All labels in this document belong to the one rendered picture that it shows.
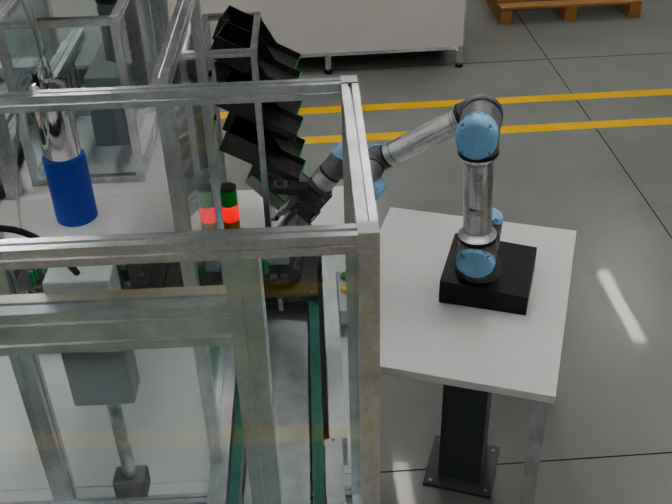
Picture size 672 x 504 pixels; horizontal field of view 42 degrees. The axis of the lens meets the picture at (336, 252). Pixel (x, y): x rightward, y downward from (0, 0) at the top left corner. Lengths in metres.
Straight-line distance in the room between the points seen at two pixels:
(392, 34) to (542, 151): 1.63
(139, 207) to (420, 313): 1.26
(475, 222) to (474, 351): 0.41
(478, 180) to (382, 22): 4.23
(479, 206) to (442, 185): 2.71
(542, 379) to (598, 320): 1.69
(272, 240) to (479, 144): 1.34
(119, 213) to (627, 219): 2.85
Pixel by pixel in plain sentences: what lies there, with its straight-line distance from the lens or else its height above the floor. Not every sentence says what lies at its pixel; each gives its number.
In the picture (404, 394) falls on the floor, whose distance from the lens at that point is 3.82.
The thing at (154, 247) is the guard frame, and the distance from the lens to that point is 1.19.
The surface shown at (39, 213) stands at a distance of 3.62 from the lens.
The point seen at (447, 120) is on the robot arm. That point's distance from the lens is 2.62.
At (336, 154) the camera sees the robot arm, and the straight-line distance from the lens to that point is 2.61.
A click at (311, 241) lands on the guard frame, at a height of 1.98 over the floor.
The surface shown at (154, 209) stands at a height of 0.86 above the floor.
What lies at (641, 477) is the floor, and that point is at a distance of 3.65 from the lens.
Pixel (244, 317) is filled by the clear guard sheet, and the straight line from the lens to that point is 1.27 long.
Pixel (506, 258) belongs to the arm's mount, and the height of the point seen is 0.94.
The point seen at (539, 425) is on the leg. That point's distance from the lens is 2.73.
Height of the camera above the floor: 2.63
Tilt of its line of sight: 34 degrees down
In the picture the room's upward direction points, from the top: 2 degrees counter-clockwise
